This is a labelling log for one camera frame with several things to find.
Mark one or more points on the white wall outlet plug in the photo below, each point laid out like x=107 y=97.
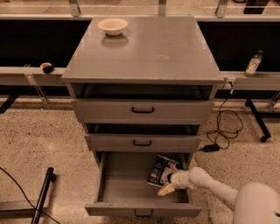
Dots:
x=229 y=83

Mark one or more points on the green drink bottle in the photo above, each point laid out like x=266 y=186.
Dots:
x=254 y=64

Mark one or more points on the black caster table leg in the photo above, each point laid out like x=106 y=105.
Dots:
x=265 y=131

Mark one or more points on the blue chip bag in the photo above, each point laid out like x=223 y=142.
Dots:
x=159 y=176

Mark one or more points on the grey top drawer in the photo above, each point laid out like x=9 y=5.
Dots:
x=141 y=111

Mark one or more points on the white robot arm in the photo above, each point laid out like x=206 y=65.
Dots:
x=254 y=203

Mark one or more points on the black metal stand leg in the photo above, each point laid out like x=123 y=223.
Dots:
x=49 y=178

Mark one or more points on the white paper bowl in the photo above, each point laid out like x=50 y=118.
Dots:
x=113 y=26

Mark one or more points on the grey open bottom drawer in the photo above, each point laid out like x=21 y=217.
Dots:
x=122 y=189

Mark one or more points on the grey middle drawer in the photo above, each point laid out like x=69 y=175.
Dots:
x=142 y=143

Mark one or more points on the grey metal rail shelf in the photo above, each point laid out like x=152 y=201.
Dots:
x=17 y=76

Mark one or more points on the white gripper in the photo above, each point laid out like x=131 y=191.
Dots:
x=177 y=179

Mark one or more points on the small black round object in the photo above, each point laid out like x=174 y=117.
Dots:
x=47 y=67

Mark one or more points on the grey drawer cabinet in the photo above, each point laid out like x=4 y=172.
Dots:
x=155 y=58

